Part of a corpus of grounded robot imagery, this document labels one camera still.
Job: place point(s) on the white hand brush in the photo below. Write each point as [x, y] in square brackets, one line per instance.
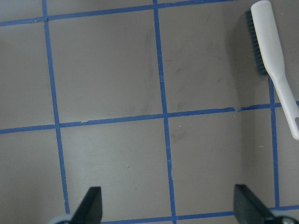
[269, 58]

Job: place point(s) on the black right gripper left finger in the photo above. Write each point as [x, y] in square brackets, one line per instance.
[90, 210]

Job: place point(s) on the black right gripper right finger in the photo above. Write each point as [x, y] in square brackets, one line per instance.
[248, 209]

